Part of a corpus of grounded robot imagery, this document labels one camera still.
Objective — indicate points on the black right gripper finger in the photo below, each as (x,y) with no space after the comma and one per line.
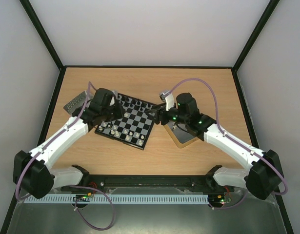
(158,106)
(153,115)

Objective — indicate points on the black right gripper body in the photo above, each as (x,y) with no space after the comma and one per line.
(161,116)

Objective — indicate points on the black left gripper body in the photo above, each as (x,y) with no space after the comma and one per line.
(111,116)

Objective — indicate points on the white chess pawn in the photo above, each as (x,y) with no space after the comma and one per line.
(104,124)

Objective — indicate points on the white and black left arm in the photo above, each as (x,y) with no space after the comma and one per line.
(33,172)

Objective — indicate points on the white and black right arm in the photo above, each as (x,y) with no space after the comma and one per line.
(261,171)

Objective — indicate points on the black chess pieces row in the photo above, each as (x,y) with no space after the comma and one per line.
(134,105)

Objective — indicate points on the left circuit board with LED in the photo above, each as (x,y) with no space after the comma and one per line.
(85,197)

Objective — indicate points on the circuit board with led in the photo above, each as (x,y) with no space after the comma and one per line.
(220,199)
(85,197)

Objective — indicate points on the right circuit board with LED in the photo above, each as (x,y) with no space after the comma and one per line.
(220,199)

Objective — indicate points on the black and silver chessboard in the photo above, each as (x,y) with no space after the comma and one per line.
(139,123)

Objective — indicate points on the gold rimmed metal tin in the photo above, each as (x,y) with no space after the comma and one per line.
(180,136)

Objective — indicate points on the silver textured metal tray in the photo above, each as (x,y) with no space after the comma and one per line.
(75,103)

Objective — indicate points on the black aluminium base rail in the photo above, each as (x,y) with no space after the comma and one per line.
(194,183)

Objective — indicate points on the light blue slotted cable duct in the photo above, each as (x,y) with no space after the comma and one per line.
(121,199)

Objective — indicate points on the black cage frame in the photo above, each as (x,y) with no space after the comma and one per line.
(271,6)

